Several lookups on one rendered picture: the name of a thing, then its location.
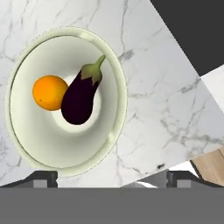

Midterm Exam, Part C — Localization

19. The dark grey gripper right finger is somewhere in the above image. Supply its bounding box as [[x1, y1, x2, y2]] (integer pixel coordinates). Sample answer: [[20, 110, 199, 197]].
[[166, 170, 224, 189]]

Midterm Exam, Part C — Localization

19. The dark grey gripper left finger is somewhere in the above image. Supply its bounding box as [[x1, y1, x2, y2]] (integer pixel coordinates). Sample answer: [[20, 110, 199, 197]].
[[3, 171, 59, 189]]

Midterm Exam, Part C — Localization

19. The pale green bowl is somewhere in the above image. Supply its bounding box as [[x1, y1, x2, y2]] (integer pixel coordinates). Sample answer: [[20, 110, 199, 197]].
[[4, 26, 129, 178]]

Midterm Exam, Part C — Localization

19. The purple eggplant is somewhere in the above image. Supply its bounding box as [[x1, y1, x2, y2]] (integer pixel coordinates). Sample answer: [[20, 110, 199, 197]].
[[60, 54, 107, 126]]

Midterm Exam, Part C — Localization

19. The orange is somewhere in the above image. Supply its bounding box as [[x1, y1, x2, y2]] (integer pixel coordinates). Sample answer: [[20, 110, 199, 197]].
[[31, 74, 69, 112]]

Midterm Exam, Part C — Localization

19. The dark grey appliance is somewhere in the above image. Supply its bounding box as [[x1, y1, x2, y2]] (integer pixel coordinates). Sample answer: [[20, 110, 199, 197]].
[[150, 0, 224, 77]]

